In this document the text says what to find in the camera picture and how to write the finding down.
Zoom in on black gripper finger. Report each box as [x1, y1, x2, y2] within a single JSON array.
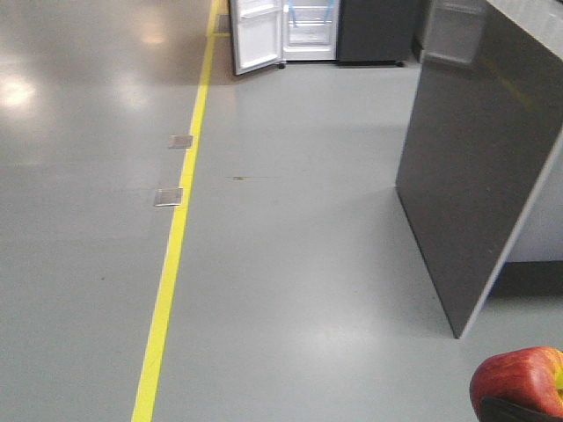
[[479, 397, 562, 422]]

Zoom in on red yellow apple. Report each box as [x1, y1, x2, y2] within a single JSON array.
[[469, 346, 562, 420]]

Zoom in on fridge door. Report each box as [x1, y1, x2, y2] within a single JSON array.
[[228, 0, 283, 76]]

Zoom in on grey side-by-side fridge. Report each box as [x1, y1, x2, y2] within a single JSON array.
[[228, 0, 419, 76]]

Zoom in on grey kitchen island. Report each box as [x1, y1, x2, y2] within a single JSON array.
[[396, 1, 562, 338]]

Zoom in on silver floor socket plate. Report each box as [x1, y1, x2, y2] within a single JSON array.
[[168, 135, 194, 149]]

